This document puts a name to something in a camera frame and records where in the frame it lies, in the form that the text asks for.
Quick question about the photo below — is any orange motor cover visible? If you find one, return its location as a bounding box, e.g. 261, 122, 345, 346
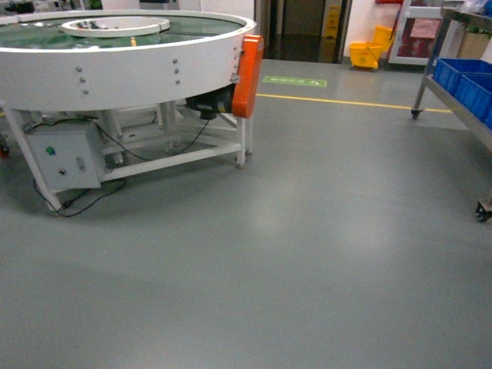
231, 35, 264, 118

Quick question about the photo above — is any blue crate on cart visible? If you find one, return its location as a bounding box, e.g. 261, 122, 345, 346
433, 58, 491, 129

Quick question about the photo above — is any black power cable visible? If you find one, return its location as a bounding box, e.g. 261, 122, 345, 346
32, 118, 211, 218

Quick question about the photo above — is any grey electrical control box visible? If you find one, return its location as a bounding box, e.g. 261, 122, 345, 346
27, 121, 105, 191

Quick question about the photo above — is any yellow mop bucket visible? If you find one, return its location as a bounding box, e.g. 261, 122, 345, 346
349, 25, 394, 70

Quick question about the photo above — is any white round conveyor table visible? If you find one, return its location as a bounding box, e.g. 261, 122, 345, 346
1, 10, 256, 215

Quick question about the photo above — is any black motor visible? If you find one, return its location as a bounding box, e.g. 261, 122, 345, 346
185, 85, 234, 121

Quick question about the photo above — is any yellow wet floor sign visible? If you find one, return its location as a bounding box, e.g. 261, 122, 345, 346
324, 5, 341, 38

